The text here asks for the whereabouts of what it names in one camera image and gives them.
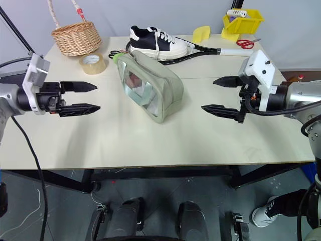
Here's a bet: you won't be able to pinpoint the black racket with white handle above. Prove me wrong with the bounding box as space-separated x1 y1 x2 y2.
125 41 252 67

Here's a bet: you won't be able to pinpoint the orange brown item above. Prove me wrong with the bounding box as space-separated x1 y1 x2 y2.
287 74 305 83

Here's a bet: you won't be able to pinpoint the wicker basket with rope handle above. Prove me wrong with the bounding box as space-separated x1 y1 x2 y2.
47 0 103 57

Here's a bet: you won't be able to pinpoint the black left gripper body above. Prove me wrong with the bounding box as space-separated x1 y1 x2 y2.
37 82 67 115

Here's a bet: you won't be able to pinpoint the red handled scissors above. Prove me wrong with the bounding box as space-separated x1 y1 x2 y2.
236 38 262 50

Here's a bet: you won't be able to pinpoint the dark rounded shape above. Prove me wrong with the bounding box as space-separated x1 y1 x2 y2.
177 200 210 241
103 197 146 239

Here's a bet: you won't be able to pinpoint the black tripod pole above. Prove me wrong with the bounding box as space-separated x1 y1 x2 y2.
0 5 35 55

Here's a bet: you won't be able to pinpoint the black metal table frame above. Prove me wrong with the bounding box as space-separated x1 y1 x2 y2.
0 162 317 194

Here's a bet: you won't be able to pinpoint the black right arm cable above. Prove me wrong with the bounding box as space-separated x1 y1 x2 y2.
247 99 321 116

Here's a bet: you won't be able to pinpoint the blue box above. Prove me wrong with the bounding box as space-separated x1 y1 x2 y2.
300 162 317 182

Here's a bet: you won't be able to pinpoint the yellow plastic bin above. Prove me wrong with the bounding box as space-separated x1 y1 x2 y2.
221 9 265 41

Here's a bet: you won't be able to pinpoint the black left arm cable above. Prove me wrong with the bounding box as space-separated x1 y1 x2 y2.
0 57 50 241

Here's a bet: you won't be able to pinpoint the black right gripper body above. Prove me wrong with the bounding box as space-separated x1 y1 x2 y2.
238 76 262 111

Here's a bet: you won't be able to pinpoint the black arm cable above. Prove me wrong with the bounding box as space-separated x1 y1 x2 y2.
247 99 321 116
0 57 50 241

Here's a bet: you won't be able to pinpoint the white sneaker of bystander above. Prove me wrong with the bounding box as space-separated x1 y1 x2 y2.
251 196 279 228

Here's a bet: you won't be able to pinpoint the white tube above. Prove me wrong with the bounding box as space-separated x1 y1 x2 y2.
226 9 248 19

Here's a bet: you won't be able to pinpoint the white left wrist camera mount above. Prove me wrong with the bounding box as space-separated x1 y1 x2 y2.
22 53 51 115

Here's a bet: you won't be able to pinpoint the brown packing tape roll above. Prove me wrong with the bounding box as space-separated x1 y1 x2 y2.
79 52 109 75

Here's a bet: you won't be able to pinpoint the black and white sneaker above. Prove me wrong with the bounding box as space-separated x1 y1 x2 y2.
129 25 189 61

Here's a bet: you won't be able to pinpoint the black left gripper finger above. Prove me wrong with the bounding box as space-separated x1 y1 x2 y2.
59 103 102 118
60 81 98 93

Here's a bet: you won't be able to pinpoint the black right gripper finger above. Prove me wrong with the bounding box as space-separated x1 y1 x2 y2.
213 76 243 88
201 104 246 124

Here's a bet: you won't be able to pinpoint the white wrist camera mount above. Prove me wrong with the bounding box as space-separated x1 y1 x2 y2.
22 53 51 115
238 49 282 112

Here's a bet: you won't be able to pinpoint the green transparent toiletry bag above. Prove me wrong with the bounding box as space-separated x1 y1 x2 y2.
116 50 185 125

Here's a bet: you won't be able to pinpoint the black trouser leg of bystander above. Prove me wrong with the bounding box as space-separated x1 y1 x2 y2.
271 188 309 218

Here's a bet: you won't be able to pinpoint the white cord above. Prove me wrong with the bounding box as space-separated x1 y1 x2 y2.
0 189 42 237

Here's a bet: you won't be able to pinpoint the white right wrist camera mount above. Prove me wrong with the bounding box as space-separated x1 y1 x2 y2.
238 49 282 112

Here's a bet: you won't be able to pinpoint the green plastic item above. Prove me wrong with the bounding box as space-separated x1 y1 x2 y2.
112 52 126 64

